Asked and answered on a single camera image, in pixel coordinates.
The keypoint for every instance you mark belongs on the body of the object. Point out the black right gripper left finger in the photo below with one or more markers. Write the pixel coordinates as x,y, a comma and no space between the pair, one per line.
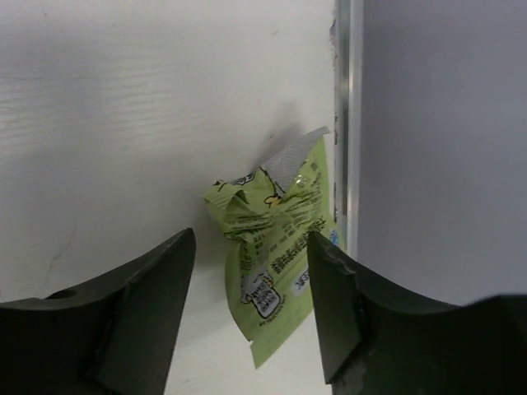
113,334

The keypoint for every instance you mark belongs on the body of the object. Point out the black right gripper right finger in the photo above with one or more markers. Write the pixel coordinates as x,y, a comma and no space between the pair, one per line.
376,337

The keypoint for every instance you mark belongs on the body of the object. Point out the green snack packet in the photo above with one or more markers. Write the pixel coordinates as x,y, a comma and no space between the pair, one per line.
267,217

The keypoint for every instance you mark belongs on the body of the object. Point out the aluminium table edge rail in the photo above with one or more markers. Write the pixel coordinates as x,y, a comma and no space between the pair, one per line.
347,39

